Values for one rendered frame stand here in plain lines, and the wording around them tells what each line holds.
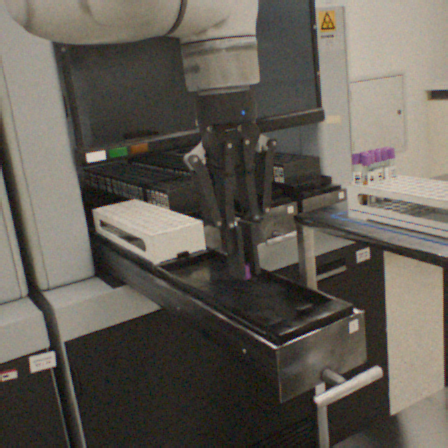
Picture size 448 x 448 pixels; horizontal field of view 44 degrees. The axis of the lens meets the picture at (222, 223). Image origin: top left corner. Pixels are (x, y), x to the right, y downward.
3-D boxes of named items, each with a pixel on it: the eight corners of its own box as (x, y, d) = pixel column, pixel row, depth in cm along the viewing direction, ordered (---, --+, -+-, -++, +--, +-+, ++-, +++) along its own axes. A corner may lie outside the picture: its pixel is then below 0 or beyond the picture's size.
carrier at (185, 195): (212, 205, 125) (208, 179, 124) (216, 207, 123) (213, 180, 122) (166, 217, 120) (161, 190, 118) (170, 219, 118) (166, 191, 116)
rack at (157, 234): (96, 238, 117) (91, 209, 115) (140, 226, 122) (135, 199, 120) (156, 271, 92) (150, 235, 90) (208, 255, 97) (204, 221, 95)
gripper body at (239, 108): (236, 87, 73) (243, 157, 75) (178, 95, 69) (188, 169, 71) (270, 85, 67) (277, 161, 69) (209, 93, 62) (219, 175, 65)
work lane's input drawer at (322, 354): (88, 267, 121) (80, 227, 118) (146, 250, 127) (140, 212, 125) (305, 423, 60) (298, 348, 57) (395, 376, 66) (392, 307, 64)
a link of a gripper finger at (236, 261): (241, 226, 71) (236, 228, 70) (246, 278, 72) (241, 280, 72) (228, 223, 73) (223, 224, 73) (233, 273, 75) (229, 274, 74)
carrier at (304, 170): (316, 179, 140) (315, 155, 138) (322, 180, 138) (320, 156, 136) (279, 188, 134) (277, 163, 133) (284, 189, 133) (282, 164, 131)
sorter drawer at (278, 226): (129, 204, 178) (124, 176, 176) (167, 195, 185) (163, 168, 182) (261, 251, 117) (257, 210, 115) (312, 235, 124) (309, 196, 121)
